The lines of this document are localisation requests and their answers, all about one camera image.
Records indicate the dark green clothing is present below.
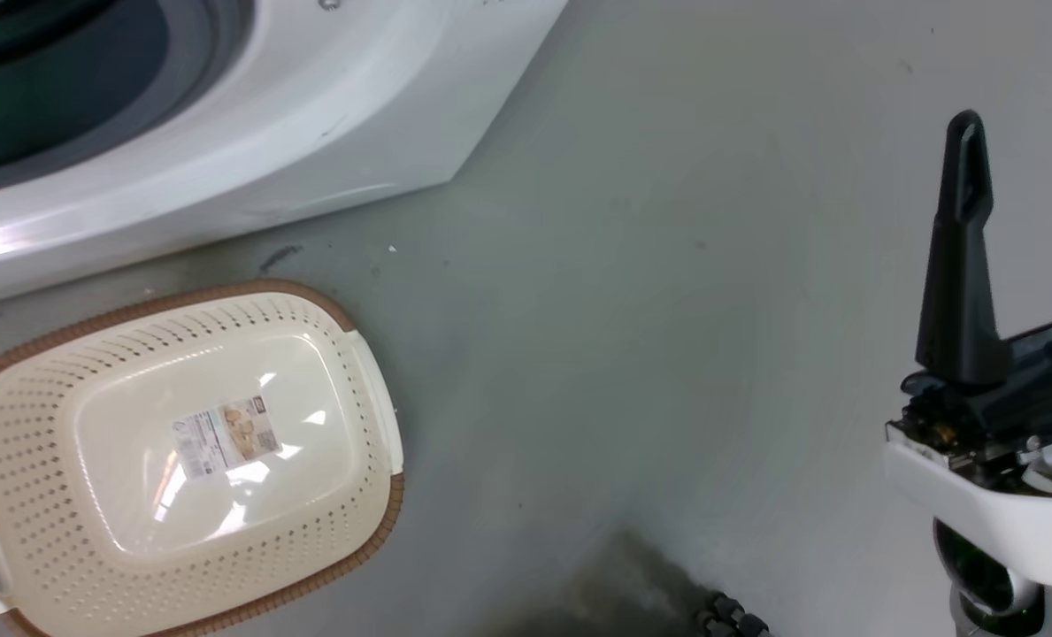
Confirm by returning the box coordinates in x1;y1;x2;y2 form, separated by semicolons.
0;0;171;173

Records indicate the white washing machine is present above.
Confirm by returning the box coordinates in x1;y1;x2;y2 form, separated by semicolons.
0;0;571;306

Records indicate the cream perforated laundry basket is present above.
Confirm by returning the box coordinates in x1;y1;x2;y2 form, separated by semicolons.
0;280;405;637

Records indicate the paper label sticker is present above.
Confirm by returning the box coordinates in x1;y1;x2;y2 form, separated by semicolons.
172;397;282;480

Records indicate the black corrugated cable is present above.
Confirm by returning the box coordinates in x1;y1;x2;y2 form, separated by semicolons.
695;591;772;637

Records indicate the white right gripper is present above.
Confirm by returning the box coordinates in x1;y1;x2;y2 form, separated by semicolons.
883;110;1052;637

